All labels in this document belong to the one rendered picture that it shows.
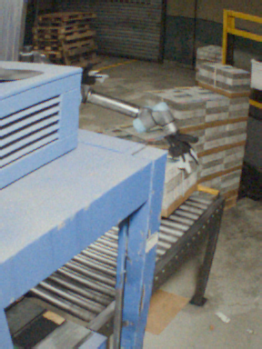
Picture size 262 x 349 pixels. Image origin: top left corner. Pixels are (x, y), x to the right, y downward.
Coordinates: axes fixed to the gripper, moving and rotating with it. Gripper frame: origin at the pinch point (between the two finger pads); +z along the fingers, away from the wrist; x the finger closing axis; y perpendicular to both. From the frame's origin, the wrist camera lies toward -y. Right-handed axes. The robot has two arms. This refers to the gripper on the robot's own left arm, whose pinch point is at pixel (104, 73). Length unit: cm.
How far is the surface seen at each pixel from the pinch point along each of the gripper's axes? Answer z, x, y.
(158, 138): 22, 45, 35
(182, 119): 42, 43, 23
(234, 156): 112, 42, 66
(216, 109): 82, 38, 21
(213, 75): 97, 13, 1
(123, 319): -110, 204, -6
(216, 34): 531, -424, 78
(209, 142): 76, 43, 47
